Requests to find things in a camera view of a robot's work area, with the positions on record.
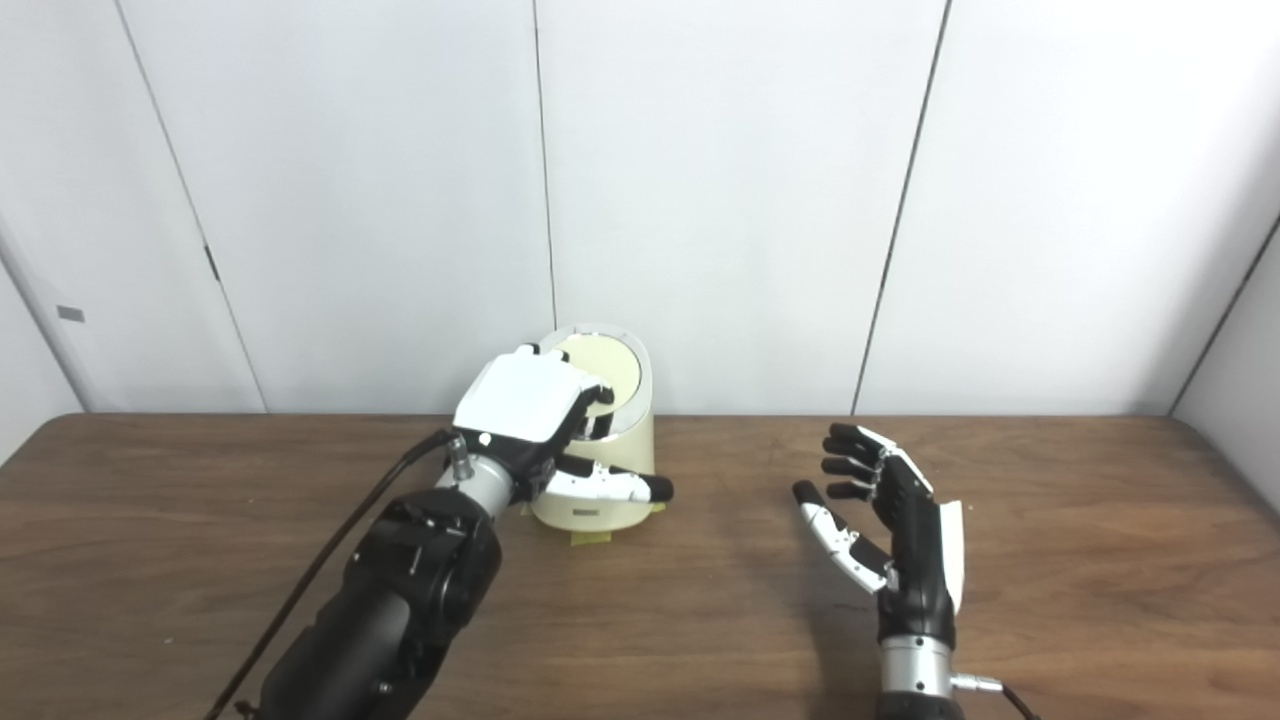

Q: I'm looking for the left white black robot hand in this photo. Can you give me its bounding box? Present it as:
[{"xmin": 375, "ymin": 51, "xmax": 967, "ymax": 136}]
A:
[{"xmin": 452, "ymin": 343, "xmax": 675, "ymax": 506}]

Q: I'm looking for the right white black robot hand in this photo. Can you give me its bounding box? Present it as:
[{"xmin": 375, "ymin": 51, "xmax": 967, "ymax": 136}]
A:
[{"xmin": 792, "ymin": 423, "xmax": 967, "ymax": 646}]

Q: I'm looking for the round cream bin lid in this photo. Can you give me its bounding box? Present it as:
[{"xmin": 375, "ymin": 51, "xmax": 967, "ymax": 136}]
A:
[{"xmin": 552, "ymin": 333, "xmax": 642, "ymax": 411}]

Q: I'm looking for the cream-colored bin body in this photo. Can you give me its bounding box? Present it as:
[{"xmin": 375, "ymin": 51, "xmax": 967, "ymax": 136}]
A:
[{"xmin": 527, "ymin": 323, "xmax": 656, "ymax": 532}]

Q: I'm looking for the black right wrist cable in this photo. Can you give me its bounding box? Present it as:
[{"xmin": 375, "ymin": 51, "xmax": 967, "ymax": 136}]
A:
[{"xmin": 950, "ymin": 674, "xmax": 1041, "ymax": 720}]

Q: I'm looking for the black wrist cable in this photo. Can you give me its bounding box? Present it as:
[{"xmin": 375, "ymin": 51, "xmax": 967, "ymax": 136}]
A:
[
  {"xmin": 205, "ymin": 430, "xmax": 471, "ymax": 720},
  {"xmin": 950, "ymin": 674, "xmax": 1041, "ymax": 720}
]

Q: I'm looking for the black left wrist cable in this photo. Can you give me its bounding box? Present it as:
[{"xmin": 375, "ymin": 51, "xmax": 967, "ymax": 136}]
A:
[{"xmin": 205, "ymin": 430, "xmax": 471, "ymax": 720}]

